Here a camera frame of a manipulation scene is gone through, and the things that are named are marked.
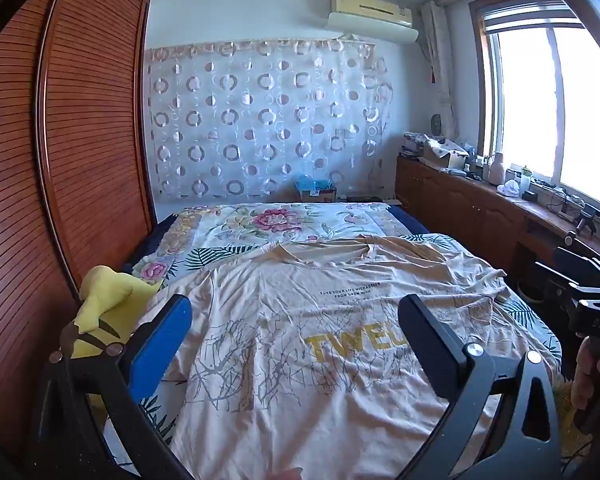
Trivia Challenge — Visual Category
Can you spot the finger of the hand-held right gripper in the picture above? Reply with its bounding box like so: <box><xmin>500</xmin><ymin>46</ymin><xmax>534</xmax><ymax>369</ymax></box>
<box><xmin>533</xmin><ymin>260</ymin><xmax>577</xmax><ymax>293</ymax></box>

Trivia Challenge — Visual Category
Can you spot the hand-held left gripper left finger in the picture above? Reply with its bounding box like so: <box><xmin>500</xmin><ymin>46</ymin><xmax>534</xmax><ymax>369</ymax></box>
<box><xmin>37</xmin><ymin>294</ymin><xmax>196</xmax><ymax>480</ymax></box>

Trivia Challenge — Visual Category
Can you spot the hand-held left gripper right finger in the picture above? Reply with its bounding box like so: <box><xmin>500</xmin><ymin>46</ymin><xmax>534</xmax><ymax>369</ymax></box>
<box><xmin>397</xmin><ymin>294</ymin><xmax>563</xmax><ymax>480</ymax></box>

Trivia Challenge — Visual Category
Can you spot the beige printed t-shirt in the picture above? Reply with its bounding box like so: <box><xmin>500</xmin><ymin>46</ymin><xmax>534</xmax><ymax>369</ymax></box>
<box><xmin>167</xmin><ymin>234</ymin><xmax>566</xmax><ymax>480</ymax></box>

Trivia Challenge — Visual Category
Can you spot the person's right hand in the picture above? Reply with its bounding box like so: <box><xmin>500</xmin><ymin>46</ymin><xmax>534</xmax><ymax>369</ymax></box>
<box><xmin>570</xmin><ymin>336</ymin><xmax>600</xmax><ymax>413</ymax></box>

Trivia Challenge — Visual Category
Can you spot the small black tripod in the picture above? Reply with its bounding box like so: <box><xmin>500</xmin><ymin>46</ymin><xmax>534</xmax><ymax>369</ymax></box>
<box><xmin>574</xmin><ymin>207</ymin><xmax>600</xmax><ymax>237</ymax></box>

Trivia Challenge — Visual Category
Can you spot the yellow plush toy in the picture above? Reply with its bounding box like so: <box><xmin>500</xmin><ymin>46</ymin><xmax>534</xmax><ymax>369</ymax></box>
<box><xmin>62</xmin><ymin>266</ymin><xmax>167</xmax><ymax>411</ymax></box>

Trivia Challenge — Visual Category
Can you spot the leaf print blanket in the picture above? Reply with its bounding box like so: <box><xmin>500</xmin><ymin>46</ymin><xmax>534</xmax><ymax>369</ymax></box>
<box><xmin>100</xmin><ymin>232</ymin><xmax>566</xmax><ymax>466</ymax></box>

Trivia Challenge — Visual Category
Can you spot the yellow patterned cloth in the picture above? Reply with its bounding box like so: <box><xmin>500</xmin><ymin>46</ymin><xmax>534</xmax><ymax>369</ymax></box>
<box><xmin>550</xmin><ymin>380</ymin><xmax>580</xmax><ymax>428</ymax></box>

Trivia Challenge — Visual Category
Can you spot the long wooden cabinet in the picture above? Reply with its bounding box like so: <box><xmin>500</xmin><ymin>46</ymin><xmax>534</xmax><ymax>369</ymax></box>
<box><xmin>395</xmin><ymin>154</ymin><xmax>600</xmax><ymax>303</ymax></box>

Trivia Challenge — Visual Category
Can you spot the white jug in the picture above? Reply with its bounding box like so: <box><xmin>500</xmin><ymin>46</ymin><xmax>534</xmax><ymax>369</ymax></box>
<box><xmin>487</xmin><ymin>152</ymin><xmax>506</xmax><ymax>184</ymax></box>

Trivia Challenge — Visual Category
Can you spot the open cardboard box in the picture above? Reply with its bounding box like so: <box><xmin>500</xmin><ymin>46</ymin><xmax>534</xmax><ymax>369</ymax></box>
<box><xmin>422</xmin><ymin>137</ymin><xmax>472</xmax><ymax>170</ymax></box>

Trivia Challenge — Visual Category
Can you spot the window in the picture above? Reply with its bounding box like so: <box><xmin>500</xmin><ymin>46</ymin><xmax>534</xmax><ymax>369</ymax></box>
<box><xmin>470</xmin><ymin>0</ymin><xmax>600</xmax><ymax>213</ymax></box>

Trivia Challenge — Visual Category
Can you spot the small cardboard box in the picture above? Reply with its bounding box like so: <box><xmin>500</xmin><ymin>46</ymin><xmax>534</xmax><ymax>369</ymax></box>
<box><xmin>295</xmin><ymin>187</ymin><xmax>338</xmax><ymax>204</ymax></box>

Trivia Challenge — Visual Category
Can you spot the stack of magazines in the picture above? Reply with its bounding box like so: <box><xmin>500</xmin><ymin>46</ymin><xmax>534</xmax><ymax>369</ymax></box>
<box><xmin>402</xmin><ymin>132</ymin><xmax>432</xmax><ymax>159</ymax></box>

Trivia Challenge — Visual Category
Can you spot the circle print sheer curtain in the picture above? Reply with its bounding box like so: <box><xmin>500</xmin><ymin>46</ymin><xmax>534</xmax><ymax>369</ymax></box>
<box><xmin>144</xmin><ymin>37</ymin><xmax>396</xmax><ymax>206</ymax></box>

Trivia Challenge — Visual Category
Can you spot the white window curtain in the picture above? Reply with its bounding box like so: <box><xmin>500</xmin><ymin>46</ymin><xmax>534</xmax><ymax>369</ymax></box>
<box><xmin>420</xmin><ymin>0</ymin><xmax>462</xmax><ymax>142</ymax></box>

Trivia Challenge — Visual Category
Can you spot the white air deflector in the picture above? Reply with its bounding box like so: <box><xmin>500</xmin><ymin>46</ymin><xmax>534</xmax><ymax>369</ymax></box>
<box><xmin>326</xmin><ymin>11</ymin><xmax>420</xmax><ymax>43</ymax></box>

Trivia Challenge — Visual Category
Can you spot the wall air conditioner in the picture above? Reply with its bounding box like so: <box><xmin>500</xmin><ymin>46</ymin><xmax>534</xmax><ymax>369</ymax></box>
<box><xmin>328</xmin><ymin>0</ymin><xmax>414</xmax><ymax>28</ymax></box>

